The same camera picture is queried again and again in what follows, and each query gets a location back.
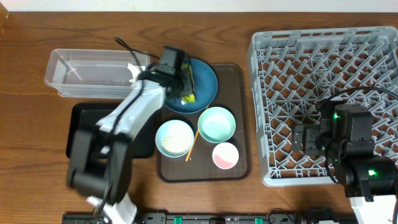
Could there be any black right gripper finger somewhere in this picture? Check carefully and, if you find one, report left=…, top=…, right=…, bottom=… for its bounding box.
left=292, top=124, right=317, bottom=139
left=292, top=136, right=305, bottom=152

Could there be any yellow snack wrapper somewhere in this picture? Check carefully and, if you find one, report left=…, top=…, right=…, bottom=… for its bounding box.
left=182, top=62, right=195, bottom=103

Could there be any white tissue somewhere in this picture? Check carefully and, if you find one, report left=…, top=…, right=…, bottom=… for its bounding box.
left=127, top=63, right=146, bottom=87

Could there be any light blue bowl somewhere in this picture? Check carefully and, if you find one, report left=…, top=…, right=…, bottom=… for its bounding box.
left=155, top=119, right=194, bottom=158

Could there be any white pink cup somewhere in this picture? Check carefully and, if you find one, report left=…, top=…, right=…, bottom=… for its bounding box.
left=212, top=142, right=239, bottom=170

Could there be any white rice pile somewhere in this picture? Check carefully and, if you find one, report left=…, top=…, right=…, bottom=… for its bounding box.
left=160, top=124, right=192, bottom=156

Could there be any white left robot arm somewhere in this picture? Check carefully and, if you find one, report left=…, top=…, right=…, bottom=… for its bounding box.
left=67, top=58, right=194, bottom=223

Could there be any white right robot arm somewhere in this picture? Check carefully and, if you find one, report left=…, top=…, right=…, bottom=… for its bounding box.
left=292, top=99, right=397, bottom=202

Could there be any grey dishwasher rack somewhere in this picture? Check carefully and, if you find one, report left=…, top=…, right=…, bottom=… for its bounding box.
left=248, top=26, right=397, bottom=187

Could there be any dark blue plate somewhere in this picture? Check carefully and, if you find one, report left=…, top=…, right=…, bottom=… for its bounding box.
left=165, top=58, right=218, bottom=114

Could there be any brown serving tray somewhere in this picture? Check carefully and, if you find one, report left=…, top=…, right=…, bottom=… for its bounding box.
left=155, top=60, right=252, bottom=183

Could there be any mint green bowl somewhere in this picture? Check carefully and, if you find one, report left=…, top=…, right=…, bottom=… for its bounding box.
left=198, top=106, right=236, bottom=144

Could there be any orange chopstick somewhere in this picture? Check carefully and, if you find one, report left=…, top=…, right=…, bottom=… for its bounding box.
left=185, top=105, right=210, bottom=162

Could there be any clear plastic bin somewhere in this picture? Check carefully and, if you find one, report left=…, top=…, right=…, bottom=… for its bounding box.
left=44, top=49, right=150, bottom=99

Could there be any black plastic tray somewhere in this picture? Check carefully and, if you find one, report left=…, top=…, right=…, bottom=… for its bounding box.
left=66, top=102, right=159, bottom=159

